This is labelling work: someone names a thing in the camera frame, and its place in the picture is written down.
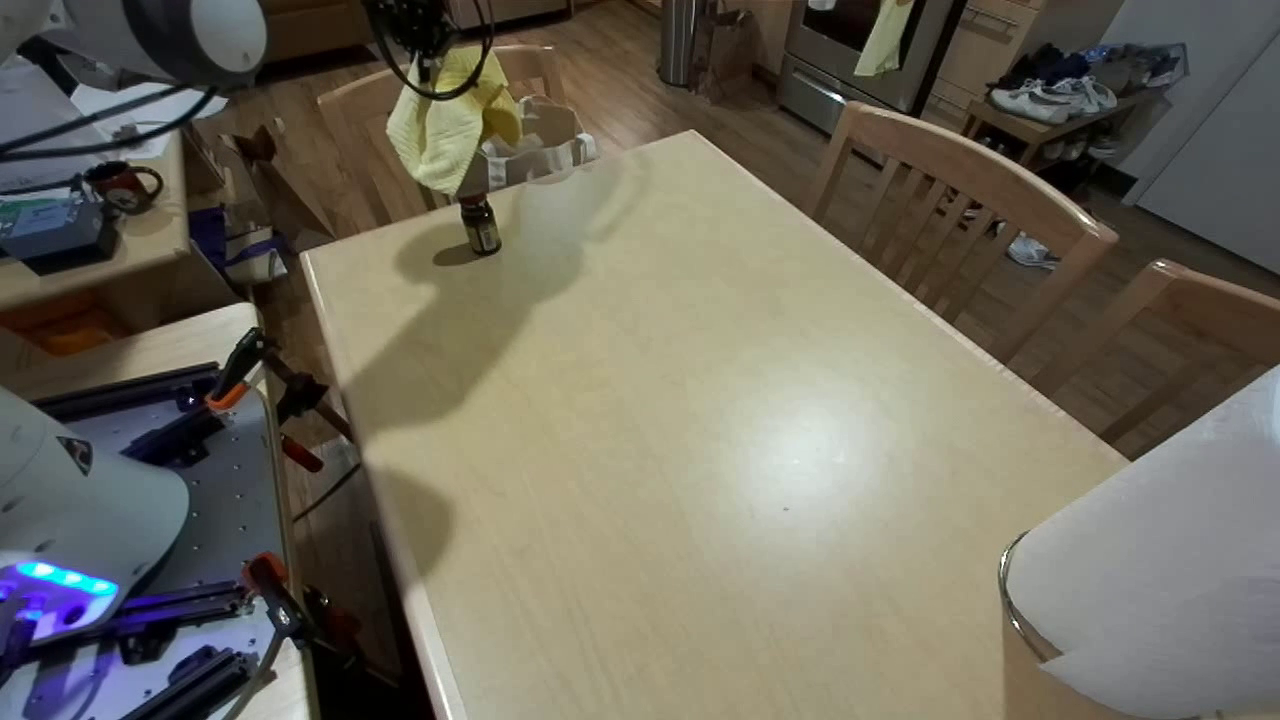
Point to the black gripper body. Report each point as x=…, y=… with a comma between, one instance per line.
x=426, y=27

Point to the yellow textured cloth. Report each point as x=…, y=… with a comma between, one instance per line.
x=444, y=134

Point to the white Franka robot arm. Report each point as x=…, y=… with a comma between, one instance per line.
x=203, y=27

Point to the wooden dresser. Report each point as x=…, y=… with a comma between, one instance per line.
x=313, y=27

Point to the light wooden chair curved back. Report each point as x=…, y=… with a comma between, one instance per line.
x=355, y=126

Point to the small brown glass bottle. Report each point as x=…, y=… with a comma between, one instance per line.
x=483, y=229

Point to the steel trash can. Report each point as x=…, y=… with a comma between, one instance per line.
x=682, y=40

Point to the wooden desk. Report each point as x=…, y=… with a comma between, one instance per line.
x=146, y=241

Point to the white paper sheets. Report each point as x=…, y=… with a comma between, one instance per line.
x=52, y=155

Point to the steel kitchen appliance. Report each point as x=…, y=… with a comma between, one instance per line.
x=824, y=95

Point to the grey electronic box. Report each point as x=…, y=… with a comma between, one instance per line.
x=52, y=223

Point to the yellow hanging towel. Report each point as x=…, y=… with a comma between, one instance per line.
x=882, y=40

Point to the light wooden slatted chair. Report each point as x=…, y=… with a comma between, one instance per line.
x=933, y=145
x=1201, y=303

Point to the light wooden cabinet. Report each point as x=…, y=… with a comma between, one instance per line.
x=986, y=40

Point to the small wooden shoe rack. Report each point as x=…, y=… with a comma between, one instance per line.
x=1014, y=126

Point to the white sneakers pair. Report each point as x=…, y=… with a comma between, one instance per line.
x=1055, y=100

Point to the white sneaker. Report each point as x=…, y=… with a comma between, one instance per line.
x=1035, y=250

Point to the white door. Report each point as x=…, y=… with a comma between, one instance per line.
x=1215, y=134

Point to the white paper towel roll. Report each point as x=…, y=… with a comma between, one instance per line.
x=1162, y=572

